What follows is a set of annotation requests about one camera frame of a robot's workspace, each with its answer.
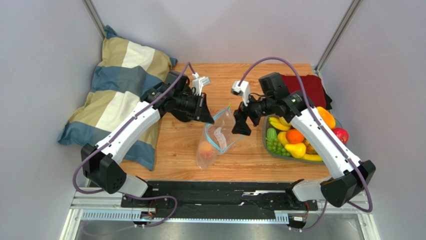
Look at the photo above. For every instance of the folded red cloth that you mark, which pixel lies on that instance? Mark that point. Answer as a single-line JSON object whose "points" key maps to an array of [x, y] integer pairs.
{"points": [[314, 89]]}

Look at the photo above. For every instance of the orange pineapple toy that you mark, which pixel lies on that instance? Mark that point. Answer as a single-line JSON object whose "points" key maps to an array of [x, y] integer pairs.
{"points": [[309, 148]]}

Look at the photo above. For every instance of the grey fruit tray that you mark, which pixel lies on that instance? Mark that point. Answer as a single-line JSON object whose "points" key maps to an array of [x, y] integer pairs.
{"points": [[265, 126]]}

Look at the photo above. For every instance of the aluminium frame post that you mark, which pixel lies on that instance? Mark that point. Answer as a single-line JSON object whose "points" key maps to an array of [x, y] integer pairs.
{"points": [[337, 35], [95, 16]]}

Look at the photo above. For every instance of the green grape bunch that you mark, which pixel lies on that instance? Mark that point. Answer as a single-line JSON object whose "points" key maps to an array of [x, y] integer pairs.
{"points": [[274, 146]]}

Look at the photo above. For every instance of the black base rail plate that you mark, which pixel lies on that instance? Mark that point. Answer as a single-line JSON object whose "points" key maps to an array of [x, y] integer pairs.
{"points": [[218, 200]]}

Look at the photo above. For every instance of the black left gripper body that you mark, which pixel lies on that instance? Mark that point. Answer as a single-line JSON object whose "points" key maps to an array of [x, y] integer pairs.
{"points": [[191, 105]]}

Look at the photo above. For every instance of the yellow lemon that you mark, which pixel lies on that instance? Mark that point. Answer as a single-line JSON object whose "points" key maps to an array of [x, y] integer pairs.
{"points": [[281, 137]]}

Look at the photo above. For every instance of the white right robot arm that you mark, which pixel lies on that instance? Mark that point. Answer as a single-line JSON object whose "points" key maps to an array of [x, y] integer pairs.
{"points": [[349, 175]]}

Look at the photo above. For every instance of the striped blue beige pillow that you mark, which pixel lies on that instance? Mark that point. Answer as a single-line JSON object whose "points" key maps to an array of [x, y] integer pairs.
{"points": [[127, 70]]}

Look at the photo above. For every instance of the orange fruit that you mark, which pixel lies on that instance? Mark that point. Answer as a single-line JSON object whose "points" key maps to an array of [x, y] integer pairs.
{"points": [[293, 136]]}

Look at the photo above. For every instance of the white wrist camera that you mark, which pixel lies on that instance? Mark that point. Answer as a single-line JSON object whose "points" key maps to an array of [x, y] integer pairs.
{"points": [[241, 88], [198, 83]]}

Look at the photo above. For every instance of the red apple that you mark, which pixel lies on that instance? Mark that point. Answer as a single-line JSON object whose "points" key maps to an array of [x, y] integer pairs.
{"points": [[341, 134]]}

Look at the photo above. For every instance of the yellow banana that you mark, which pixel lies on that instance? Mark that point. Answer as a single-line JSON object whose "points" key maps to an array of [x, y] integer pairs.
{"points": [[312, 157]]}

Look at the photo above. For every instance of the yellow pear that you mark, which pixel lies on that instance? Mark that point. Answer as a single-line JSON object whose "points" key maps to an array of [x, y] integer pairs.
{"points": [[297, 150]]}

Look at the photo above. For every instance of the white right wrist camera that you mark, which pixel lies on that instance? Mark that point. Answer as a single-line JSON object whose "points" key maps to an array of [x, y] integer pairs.
{"points": [[241, 88]]}

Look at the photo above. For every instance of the green cucumber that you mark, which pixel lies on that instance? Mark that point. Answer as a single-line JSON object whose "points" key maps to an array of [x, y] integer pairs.
{"points": [[271, 134]]}

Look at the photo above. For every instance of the orange yellow mango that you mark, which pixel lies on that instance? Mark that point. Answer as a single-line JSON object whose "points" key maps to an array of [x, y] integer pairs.
{"points": [[327, 117]]}

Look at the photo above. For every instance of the left aluminium frame post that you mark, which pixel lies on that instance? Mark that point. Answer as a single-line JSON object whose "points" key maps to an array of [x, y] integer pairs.
{"points": [[95, 16]]}

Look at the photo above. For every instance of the clear zip top bag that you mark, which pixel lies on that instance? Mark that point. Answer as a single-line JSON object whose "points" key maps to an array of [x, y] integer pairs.
{"points": [[219, 135]]}

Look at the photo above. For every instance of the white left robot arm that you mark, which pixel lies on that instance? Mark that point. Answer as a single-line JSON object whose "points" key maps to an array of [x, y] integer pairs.
{"points": [[177, 95]]}

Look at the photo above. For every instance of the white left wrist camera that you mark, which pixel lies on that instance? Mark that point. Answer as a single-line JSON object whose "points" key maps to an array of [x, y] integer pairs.
{"points": [[198, 83]]}

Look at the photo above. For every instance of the pink peach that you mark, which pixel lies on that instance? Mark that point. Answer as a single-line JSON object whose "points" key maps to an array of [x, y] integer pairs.
{"points": [[206, 150]]}

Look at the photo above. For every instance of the right aluminium frame post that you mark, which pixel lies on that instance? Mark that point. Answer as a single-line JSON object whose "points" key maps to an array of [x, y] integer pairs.
{"points": [[337, 35]]}

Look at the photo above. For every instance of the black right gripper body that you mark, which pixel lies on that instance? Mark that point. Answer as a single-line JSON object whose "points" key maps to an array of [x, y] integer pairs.
{"points": [[243, 113]]}

